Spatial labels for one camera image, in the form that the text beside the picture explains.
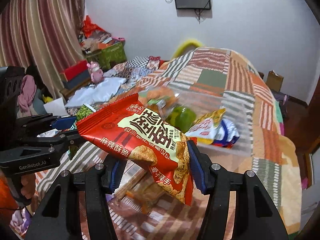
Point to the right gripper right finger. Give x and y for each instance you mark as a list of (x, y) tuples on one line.
[(256, 216)]

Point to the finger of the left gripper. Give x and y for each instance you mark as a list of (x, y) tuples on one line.
[(62, 123), (66, 139)]

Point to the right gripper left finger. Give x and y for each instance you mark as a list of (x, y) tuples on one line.
[(58, 215)]

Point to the green pea snack bag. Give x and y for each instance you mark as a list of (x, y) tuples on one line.
[(84, 111)]

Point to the red spicy crisps bag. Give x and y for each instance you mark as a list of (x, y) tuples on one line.
[(129, 130)]

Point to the blue white snack bag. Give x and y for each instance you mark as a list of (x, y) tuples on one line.
[(227, 134)]

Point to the yellow white chips bag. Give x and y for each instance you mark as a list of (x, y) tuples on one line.
[(205, 127)]

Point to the clear bag orange snacks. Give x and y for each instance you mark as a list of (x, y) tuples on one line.
[(161, 100)]

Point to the person left hand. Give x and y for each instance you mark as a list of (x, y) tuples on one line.
[(28, 185)]

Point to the red flat box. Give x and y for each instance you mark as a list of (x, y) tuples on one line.
[(73, 71)]

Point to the white plastic bag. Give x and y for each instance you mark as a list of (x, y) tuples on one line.
[(99, 93)]

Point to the pink plush toy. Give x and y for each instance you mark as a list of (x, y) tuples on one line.
[(96, 73)]

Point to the long biscuit roll pack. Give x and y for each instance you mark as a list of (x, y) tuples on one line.
[(131, 182)]

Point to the patchwork striped bed blanket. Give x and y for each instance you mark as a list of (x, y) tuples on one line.
[(219, 72)]

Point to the green storage box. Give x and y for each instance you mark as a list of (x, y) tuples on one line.
[(108, 57)]

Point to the striped pink beige curtain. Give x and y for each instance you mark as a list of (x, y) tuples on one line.
[(42, 33)]

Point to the clear plastic storage bin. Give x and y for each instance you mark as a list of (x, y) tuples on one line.
[(193, 105)]

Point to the brown paper bag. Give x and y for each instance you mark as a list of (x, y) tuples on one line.
[(274, 81)]

